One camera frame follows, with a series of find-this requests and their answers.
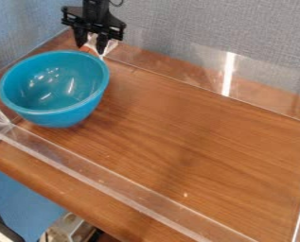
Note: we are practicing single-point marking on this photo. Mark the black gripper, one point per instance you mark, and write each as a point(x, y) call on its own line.
point(91, 18)

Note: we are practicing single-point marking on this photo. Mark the clear acrylic barrier wall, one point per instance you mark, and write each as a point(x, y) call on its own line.
point(186, 158)

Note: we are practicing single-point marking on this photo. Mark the blue plastic bowl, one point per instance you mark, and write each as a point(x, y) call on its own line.
point(54, 88)

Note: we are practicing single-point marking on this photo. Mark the white and brown toy mushroom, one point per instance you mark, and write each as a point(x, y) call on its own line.
point(90, 45)

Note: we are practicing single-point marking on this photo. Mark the white power strip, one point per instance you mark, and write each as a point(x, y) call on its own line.
point(68, 229)

